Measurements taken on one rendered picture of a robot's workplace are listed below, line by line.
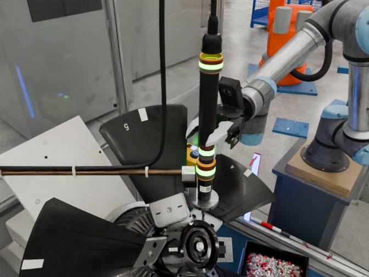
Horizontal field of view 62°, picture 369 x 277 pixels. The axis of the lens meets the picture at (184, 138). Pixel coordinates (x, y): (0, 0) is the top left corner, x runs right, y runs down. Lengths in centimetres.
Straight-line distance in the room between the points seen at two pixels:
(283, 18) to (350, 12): 333
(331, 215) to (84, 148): 96
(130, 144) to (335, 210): 88
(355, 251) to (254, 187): 164
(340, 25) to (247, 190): 52
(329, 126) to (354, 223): 155
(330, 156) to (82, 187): 91
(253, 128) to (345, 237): 180
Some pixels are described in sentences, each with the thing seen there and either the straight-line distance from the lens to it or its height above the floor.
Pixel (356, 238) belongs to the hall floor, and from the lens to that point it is 260.
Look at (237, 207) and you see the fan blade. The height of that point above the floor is 118.
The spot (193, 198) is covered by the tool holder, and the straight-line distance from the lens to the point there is 75.
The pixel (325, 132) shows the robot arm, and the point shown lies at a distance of 126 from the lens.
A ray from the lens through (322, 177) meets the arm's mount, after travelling 128.
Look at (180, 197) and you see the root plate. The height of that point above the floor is 128.
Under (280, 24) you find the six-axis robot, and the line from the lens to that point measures 429.
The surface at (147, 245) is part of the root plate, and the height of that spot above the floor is 125.
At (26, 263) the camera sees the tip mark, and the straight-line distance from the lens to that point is 61.
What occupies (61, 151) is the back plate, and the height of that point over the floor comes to 131.
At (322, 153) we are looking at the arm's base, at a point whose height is 110.
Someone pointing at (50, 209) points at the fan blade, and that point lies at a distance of 58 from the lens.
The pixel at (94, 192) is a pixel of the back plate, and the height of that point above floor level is 120.
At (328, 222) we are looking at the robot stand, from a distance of 139.
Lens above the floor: 181
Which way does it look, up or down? 34 degrees down
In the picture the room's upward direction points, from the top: straight up
